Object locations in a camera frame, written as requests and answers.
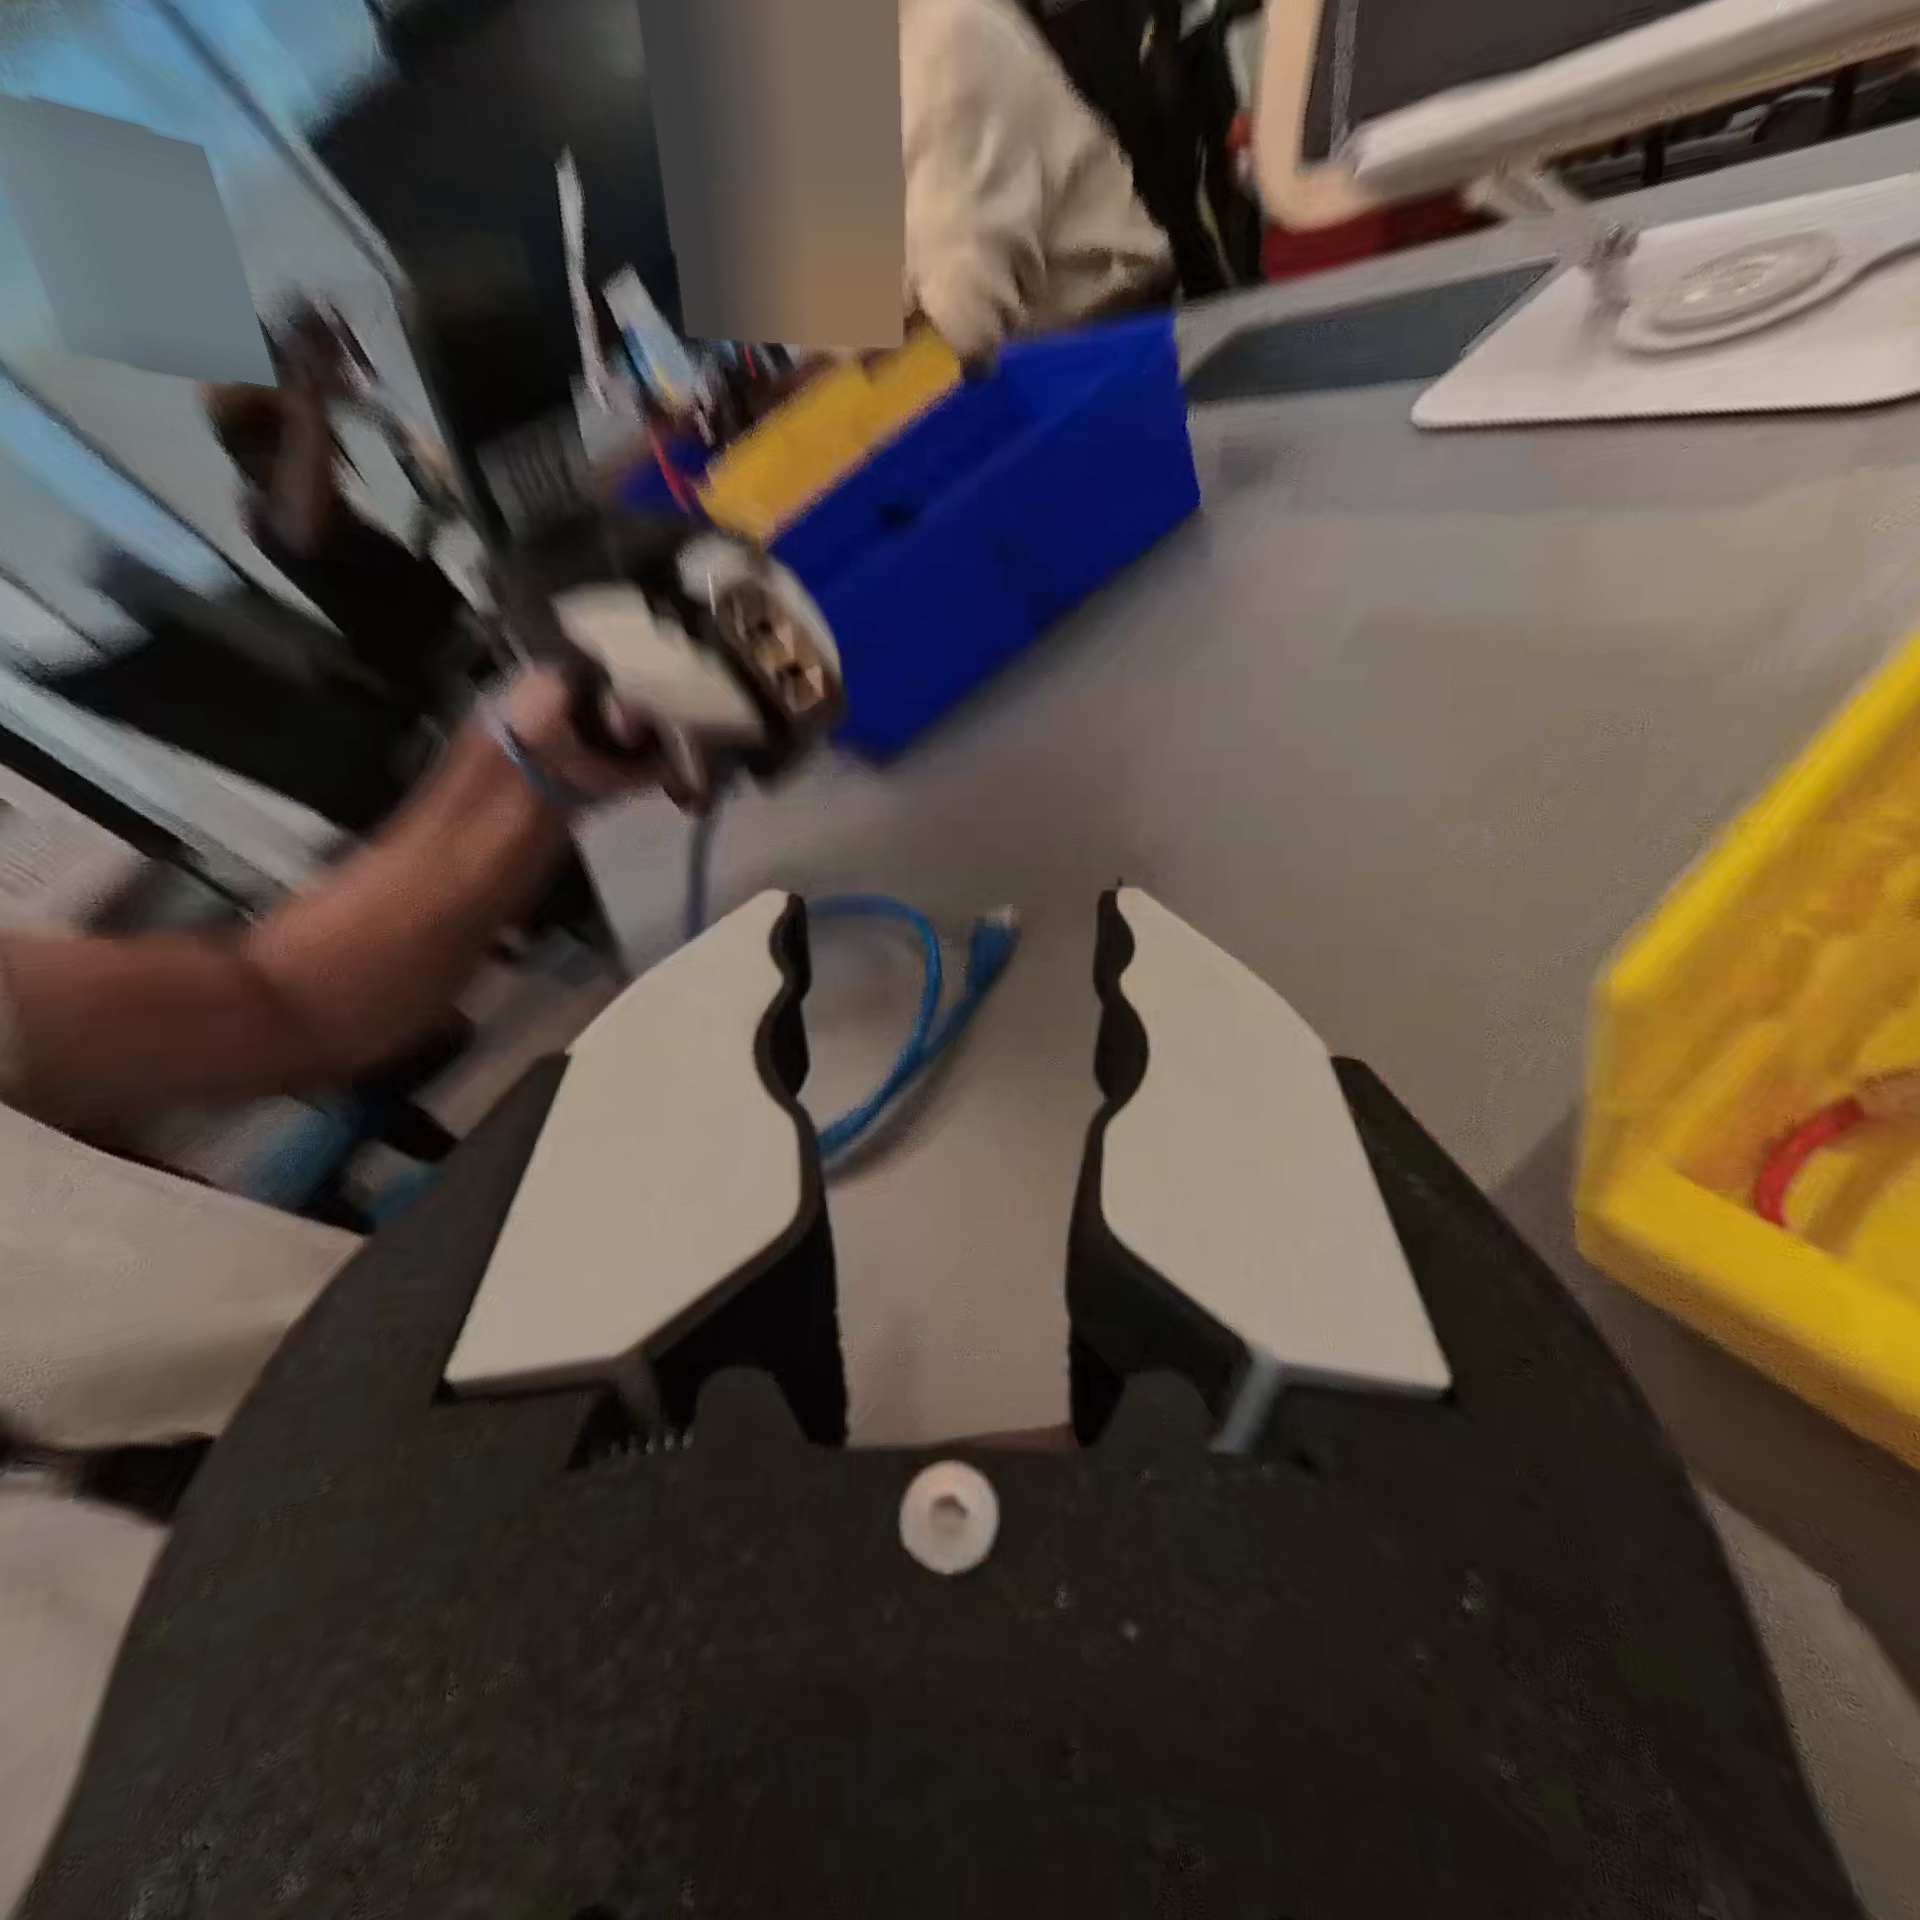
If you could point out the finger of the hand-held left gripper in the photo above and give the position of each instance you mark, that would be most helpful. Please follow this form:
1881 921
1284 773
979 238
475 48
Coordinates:
661 669

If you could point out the person's left hand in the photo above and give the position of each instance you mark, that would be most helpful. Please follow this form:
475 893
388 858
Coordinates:
579 750

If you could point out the black panel with wooden frame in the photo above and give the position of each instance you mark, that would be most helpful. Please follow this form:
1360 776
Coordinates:
1425 61

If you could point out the yellow plastic bin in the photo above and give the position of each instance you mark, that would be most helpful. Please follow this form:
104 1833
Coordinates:
1740 1304
840 435

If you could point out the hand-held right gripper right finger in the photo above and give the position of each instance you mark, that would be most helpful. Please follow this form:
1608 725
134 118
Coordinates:
1261 1184

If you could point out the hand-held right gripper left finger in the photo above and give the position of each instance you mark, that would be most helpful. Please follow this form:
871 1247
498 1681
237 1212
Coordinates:
645 1184

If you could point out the person's cream garment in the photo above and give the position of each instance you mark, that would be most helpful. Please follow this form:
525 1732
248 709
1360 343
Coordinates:
120 1290

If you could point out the black ethernet port adapter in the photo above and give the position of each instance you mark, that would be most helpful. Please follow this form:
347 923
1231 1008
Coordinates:
792 675

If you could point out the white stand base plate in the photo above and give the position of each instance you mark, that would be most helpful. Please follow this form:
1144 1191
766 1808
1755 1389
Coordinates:
1651 345

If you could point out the blue plastic bin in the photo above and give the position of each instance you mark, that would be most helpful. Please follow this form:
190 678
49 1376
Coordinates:
1021 554

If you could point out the person's left forearm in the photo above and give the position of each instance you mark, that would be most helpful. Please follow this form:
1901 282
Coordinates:
301 961

